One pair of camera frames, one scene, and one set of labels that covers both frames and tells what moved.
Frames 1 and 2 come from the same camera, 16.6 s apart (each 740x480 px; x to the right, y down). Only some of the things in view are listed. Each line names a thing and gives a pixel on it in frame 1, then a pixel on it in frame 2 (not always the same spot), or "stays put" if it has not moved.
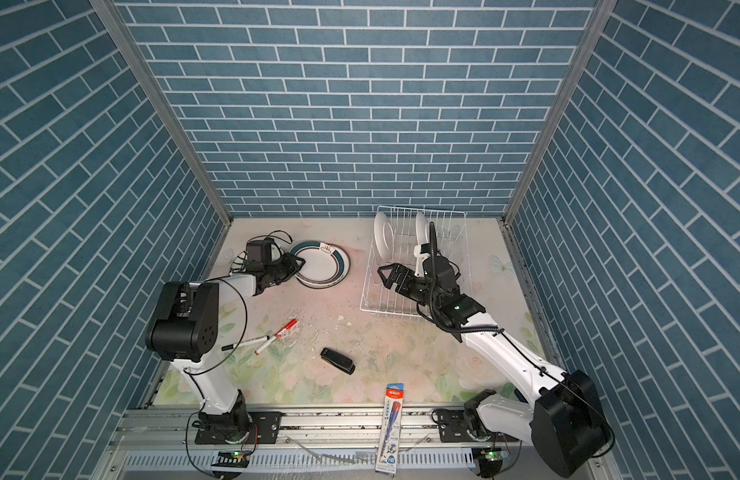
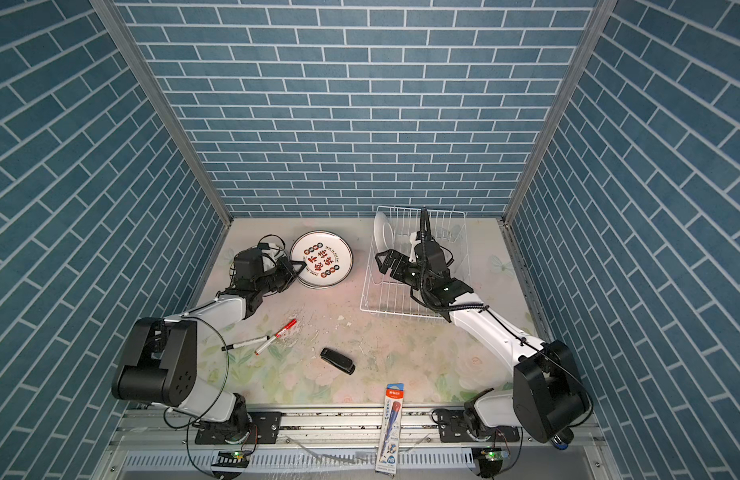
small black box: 343,363 stays put
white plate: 422,228 → 328,256
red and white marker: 258,349 stays put
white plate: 383,237 stays put
